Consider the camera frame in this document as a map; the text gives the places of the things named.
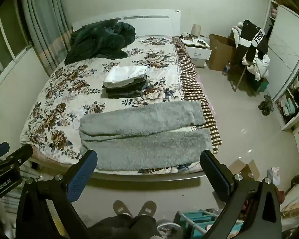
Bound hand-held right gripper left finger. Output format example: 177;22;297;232
16;149;98;239

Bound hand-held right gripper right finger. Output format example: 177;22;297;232
200;150;282;239

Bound grey fluffy blanket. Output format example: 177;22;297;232
79;100;212;172

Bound flat cardboard piece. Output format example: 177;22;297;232
229;159;261;182

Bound teal storage rack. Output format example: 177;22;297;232
176;210;242;239

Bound grey slipper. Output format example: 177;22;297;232
113;200;133;217
138;200;157;216

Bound person's legs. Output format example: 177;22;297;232
87;214;162;239

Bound floral bed sheet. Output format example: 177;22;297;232
20;36;222;175

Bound wooden board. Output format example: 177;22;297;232
280;187;299;219

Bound dark shoes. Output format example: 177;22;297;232
258;95;274;116

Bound stack of dark folded clothes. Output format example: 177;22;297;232
102;73;150;99

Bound brown checked blanket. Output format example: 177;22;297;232
172;37;223;154

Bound green box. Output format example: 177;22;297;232
248;77;269;94

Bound metal chair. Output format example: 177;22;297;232
232;62;262;97

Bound window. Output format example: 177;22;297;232
0;5;33;92

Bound white folded garment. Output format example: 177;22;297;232
103;66;148;88

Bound white puffy jacket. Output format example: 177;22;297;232
230;22;271;80

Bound white nightstand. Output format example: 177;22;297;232
181;33;212;68

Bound brown cardboard box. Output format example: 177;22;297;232
209;33;237;71

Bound grey curtain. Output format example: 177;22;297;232
20;0;73;76

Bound black and white jacket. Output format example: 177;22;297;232
235;19;269;66

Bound dark green jacket pile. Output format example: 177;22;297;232
64;20;136;65

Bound white wardrobe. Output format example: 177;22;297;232
262;0;299;131

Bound white headboard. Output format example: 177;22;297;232
72;9;182;38

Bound bed frame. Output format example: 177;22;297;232
30;154;207;183

